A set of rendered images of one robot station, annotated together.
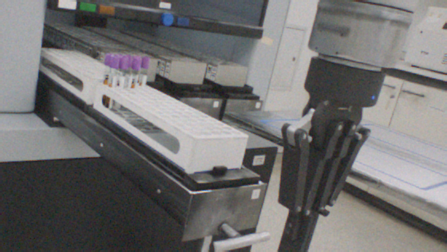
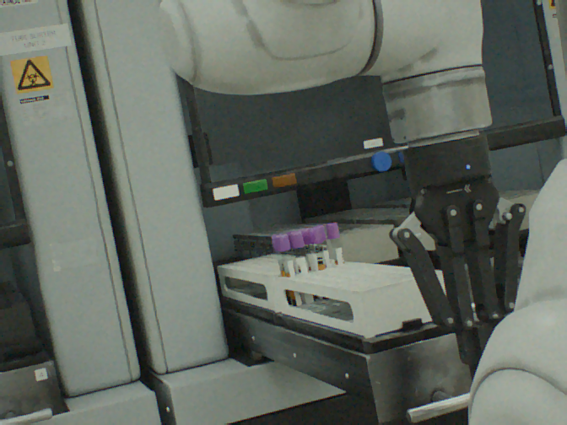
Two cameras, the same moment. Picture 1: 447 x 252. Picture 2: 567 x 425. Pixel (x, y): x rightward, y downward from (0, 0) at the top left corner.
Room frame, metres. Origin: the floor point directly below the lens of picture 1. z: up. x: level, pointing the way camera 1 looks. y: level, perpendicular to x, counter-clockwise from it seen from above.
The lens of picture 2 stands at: (-0.46, -0.35, 1.02)
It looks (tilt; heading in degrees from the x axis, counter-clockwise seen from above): 3 degrees down; 20
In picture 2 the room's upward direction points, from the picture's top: 11 degrees counter-clockwise
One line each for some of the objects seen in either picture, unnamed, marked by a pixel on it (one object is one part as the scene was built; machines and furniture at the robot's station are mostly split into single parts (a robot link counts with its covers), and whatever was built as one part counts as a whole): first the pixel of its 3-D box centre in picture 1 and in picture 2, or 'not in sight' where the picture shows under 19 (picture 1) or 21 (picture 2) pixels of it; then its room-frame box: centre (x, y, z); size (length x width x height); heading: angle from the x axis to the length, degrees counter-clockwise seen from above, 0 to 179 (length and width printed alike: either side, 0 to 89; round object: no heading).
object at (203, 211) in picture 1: (116, 127); (325, 333); (0.82, 0.10, 0.78); 0.73 x 0.14 x 0.09; 37
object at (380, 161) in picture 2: (167, 19); (380, 161); (1.09, 0.05, 0.98); 0.03 x 0.01 x 0.03; 127
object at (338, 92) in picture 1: (336, 105); (452, 190); (0.48, -0.17, 0.96); 0.08 x 0.07 x 0.09; 127
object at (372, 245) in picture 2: (134, 69); (360, 251); (1.09, 0.11, 0.85); 0.12 x 0.02 x 0.06; 128
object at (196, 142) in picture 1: (160, 124); (355, 300); (0.71, 0.01, 0.83); 0.30 x 0.10 x 0.06; 38
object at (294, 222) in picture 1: (290, 218); (456, 338); (0.46, -0.15, 0.83); 0.03 x 0.01 x 0.05; 127
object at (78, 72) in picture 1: (81, 76); (277, 284); (0.96, 0.21, 0.83); 0.30 x 0.10 x 0.06; 37
